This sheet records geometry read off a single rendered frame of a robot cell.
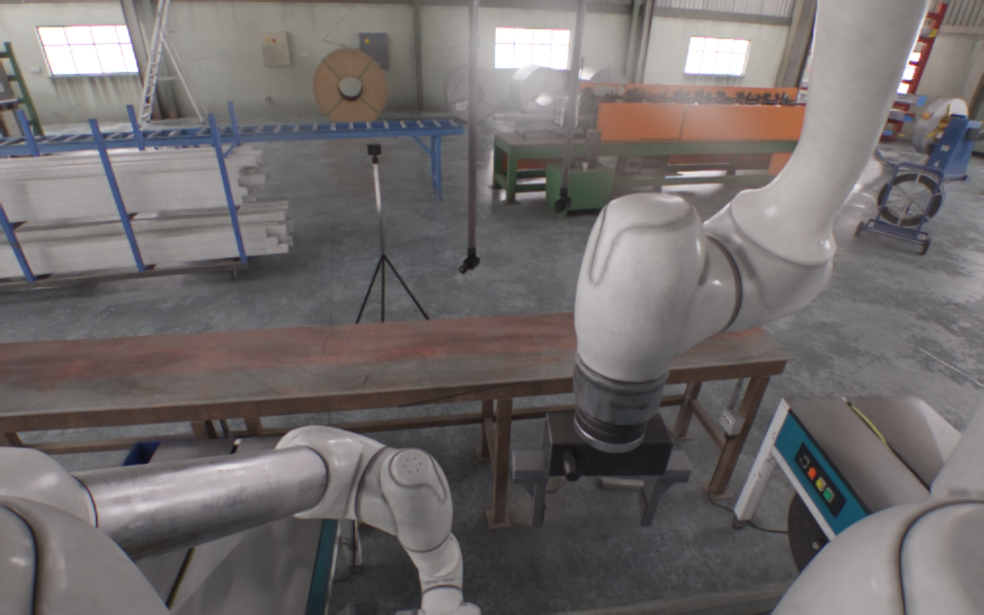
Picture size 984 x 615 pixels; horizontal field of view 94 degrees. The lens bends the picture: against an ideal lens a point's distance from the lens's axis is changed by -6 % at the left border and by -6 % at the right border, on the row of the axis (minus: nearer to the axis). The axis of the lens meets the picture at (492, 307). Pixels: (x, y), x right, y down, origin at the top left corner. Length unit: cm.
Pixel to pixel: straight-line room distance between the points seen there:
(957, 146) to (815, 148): 1101
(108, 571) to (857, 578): 36
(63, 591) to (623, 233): 39
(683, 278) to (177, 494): 54
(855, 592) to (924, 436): 196
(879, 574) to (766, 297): 27
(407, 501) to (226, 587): 72
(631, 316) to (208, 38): 1363
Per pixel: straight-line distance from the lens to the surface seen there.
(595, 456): 55
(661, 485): 62
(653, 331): 42
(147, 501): 60
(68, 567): 30
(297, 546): 146
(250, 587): 143
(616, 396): 47
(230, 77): 1384
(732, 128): 754
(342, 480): 85
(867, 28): 37
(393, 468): 82
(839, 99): 41
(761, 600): 145
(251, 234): 443
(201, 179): 435
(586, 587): 222
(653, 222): 40
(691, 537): 248
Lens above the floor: 189
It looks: 30 degrees down
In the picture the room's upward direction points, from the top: 2 degrees clockwise
